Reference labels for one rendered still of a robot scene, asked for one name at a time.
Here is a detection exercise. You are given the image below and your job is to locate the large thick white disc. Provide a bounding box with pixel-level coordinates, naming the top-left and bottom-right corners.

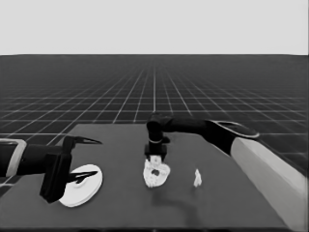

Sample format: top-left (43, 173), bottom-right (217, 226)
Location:
top-left (58, 163), bottom-right (104, 208)

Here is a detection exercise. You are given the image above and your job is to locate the small white T-shaped piece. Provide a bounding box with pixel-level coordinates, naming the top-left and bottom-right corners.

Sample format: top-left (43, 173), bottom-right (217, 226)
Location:
top-left (192, 173), bottom-right (204, 189)

